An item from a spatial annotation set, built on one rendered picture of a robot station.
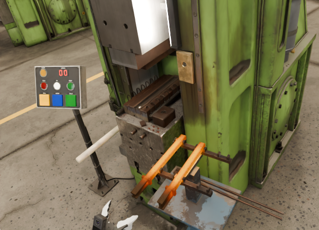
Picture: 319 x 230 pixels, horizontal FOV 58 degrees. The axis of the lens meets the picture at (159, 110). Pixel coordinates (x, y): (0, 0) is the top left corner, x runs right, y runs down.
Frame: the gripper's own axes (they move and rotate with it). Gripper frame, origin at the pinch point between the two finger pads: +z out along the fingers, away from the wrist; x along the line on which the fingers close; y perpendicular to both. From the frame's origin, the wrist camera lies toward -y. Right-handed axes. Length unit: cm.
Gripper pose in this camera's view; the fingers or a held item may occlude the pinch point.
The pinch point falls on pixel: (124, 206)
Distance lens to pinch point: 127.8
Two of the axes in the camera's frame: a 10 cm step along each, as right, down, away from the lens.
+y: 1.4, 8.0, 5.8
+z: 5.6, -5.4, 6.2
